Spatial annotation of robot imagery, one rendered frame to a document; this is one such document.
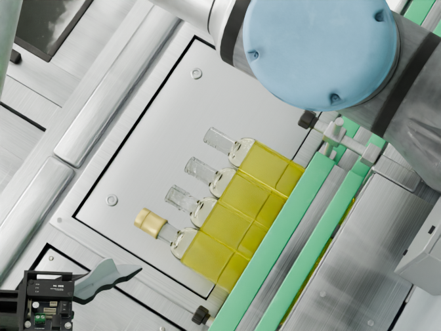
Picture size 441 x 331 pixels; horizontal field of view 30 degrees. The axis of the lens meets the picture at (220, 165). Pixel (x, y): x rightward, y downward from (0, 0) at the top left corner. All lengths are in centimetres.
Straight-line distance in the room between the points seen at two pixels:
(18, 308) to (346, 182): 53
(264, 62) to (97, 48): 97
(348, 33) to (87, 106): 93
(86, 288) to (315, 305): 34
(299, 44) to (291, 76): 3
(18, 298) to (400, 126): 43
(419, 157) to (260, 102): 73
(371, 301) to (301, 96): 54
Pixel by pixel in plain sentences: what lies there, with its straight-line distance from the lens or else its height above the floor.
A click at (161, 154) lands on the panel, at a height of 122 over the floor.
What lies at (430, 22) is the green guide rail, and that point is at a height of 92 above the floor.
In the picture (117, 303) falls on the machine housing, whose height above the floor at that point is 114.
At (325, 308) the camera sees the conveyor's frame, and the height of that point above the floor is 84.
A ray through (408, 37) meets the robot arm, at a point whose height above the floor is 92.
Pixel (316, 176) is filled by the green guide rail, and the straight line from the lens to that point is 120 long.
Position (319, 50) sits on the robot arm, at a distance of 66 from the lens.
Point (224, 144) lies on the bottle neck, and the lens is 134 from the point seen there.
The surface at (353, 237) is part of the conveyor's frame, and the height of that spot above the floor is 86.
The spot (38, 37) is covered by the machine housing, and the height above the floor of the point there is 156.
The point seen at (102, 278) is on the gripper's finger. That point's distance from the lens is 98.
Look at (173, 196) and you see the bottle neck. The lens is 132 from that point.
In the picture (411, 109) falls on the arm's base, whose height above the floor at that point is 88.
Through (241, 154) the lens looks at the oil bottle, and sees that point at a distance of 132.
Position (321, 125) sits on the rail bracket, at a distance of 120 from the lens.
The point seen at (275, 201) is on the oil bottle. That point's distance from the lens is 130.
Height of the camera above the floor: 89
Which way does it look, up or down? 9 degrees up
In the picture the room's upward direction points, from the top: 59 degrees counter-clockwise
